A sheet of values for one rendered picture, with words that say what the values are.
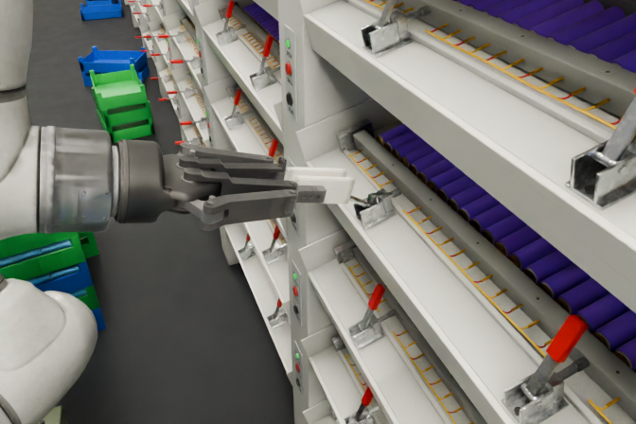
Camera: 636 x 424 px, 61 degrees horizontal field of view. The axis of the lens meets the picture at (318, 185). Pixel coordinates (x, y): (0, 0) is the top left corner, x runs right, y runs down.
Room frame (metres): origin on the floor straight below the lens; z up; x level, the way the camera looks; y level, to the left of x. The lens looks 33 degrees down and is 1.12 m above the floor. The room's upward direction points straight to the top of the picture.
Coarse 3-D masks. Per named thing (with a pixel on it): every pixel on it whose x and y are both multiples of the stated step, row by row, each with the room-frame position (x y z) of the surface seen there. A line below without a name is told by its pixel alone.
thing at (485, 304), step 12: (348, 156) 0.62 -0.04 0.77; (360, 168) 0.59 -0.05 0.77; (372, 180) 0.56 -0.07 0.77; (396, 204) 0.51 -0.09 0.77; (444, 264) 0.41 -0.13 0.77; (456, 276) 0.39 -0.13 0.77; (468, 288) 0.37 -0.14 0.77; (480, 300) 0.36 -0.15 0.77; (492, 312) 0.34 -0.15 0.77; (504, 324) 0.33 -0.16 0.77; (516, 336) 0.31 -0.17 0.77; (528, 348) 0.30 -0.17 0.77; (540, 360) 0.29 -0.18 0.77; (564, 384) 0.26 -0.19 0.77; (564, 396) 0.26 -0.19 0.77; (576, 396) 0.25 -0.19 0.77; (576, 408) 0.25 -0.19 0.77; (588, 408) 0.24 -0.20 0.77; (588, 420) 0.24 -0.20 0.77
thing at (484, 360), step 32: (320, 128) 0.65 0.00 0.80; (352, 128) 0.65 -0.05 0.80; (384, 128) 0.68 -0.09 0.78; (320, 160) 0.64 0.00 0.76; (352, 192) 0.56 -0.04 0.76; (352, 224) 0.50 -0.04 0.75; (384, 224) 0.49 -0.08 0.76; (384, 256) 0.44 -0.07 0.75; (416, 256) 0.43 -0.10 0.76; (416, 288) 0.39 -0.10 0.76; (448, 288) 0.38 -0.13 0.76; (416, 320) 0.38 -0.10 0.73; (448, 320) 0.35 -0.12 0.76; (480, 320) 0.34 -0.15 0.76; (512, 320) 0.33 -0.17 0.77; (448, 352) 0.32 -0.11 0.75; (480, 352) 0.31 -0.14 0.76; (512, 352) 0.30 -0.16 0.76; (544, 352) 0.30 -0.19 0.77; (480, 384) 0.28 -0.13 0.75; (512, 384) 0.28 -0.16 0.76; (576, 384) 0.27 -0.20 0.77; (512, 416) 0.25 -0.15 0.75; (576, 416) 0.24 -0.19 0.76; (608, 416) 0.24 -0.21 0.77
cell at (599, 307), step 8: (608, 296) 0.33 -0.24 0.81; (592, 304) 0.32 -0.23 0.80; (600, 304) 0.32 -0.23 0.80; (608, 304) 0.32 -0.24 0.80; (616, 304) 0.32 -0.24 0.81; (624, 304) 0.32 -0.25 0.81; (576, 312) 0.32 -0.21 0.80; (584, 312) 0.31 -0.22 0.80; (592, 312) 0.31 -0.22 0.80; (600, 312) 0.31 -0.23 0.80; (608, 312) 0.31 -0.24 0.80; (616, 312) 0.31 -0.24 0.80; (624, 312) 0.32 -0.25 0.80; (584, 320) 0.31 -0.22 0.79; (592, 320) 0.31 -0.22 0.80; (600, 320) 0.31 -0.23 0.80; (608, 320) 0.31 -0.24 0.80; (592, 328) 0.30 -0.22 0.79
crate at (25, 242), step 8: (64, 232) 1.02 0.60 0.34; (72, 232) 1.03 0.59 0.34; (0, 240) 0.95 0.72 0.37; (8, 240) 0.96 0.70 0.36; (16, 240) 0.97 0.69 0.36; (24, 240) 0.98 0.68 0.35; (32, 240) 0.98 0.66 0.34; (40, 240) 0.99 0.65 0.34; (48, 240) 1.00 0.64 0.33; (56, 240) 1.01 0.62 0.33; (0, 248) 0.95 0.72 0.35; (8, 248) 0.96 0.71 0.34; (16, 248) 0.97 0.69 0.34; (24, 248) 0.97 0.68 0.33; (32, 248) 0.98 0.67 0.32; (0, 256) 0.95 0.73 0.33
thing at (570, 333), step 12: (564, 324) 0.27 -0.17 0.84; (576, 324) 0.26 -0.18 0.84; (564, 336) 0.26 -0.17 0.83; (576, 336) 0.26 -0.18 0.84; (552, 348) 0.26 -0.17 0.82; (564, 348) 0.26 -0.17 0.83; (552, 360) 0.26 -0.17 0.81; (564, 360) 0.25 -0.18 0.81; (540, 372) 0.26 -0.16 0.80; (552, 372) 0.25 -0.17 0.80; (528, 384) 0.26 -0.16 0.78; (540, 384) 0.25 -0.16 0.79
